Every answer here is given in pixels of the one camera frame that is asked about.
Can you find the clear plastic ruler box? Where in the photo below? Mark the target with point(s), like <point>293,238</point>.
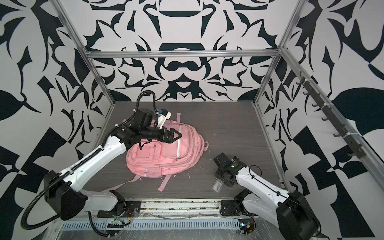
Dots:
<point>218,185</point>

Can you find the aluminium front rail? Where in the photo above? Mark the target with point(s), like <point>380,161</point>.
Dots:
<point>177,208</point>

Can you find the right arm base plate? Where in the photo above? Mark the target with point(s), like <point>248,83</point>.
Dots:
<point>232,208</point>

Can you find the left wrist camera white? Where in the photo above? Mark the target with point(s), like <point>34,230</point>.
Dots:
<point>163,116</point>

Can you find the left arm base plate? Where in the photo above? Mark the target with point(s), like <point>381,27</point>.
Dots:
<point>126,210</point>

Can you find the white vented cable duct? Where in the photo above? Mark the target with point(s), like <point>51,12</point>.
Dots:
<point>185,224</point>

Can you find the aluminium frame crossbar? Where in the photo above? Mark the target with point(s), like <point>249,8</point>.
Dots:
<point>180,54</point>

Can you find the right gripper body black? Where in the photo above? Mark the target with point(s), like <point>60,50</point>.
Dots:
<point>220,174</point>

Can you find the pink student backpack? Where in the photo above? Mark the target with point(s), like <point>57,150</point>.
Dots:
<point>162,160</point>

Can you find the grey hook rack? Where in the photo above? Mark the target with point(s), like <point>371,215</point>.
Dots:
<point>334,116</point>

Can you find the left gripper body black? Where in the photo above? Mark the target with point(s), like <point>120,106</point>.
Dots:
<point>152,133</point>

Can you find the small green circuit board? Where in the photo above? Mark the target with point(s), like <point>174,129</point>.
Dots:
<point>246,226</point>

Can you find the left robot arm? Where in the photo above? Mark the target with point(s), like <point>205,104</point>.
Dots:
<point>68,197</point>

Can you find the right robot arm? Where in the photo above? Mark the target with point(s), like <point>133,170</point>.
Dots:
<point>290,212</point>

